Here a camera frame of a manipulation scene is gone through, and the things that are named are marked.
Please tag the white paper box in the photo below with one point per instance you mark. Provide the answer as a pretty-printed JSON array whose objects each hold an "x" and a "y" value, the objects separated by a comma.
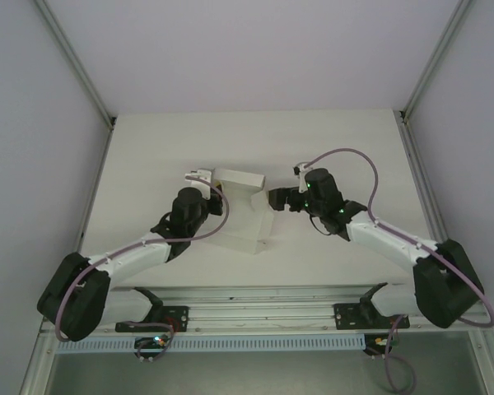
[{"x": 247, "y": 214}]

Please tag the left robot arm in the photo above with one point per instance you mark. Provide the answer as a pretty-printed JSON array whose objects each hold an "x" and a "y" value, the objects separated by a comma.
[{"x": 127, "y": 255}]

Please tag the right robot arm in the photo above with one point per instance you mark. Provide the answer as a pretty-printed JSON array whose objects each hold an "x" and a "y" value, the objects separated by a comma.
[{"x": 395, "y": 238}]

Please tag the small circuit board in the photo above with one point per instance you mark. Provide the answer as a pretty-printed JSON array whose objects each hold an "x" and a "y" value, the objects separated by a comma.
[
  {"x": 152, "y": 342},
  {"x": 380, "y": 343}
]

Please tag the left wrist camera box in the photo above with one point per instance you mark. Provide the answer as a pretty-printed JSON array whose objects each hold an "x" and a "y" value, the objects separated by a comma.
[{"x": 197, "y": 173}]

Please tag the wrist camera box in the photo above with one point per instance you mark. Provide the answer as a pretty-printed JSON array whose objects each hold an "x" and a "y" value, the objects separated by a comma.
[
  {"x": 197, "y": 173},
  {"x": 300, "y": 168}
]

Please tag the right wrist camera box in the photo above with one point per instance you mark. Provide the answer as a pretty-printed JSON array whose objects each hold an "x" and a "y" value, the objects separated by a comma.
[{"x": 300, "y": 168}]

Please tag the aluminium table side rail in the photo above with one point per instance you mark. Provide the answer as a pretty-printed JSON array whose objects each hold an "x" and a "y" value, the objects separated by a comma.
[
  {"x": 97, "y": 177},
  {"x": 414, "y": 164}
]

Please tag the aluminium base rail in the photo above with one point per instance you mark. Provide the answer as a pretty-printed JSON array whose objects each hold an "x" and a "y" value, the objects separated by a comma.
[{"x": 251, "y": 308}]

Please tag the aluminium frame post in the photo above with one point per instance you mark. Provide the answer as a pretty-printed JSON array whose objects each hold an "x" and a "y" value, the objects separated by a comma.
[
  {"x": 74, "y": 61},
  {"x": 436, "y": 57}
]

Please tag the aluminium lower frame bar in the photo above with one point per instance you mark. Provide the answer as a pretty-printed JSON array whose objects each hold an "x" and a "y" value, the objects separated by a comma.
[
  {"x": 35, "y": 362},
  {"x": 492, "y": 362}
]

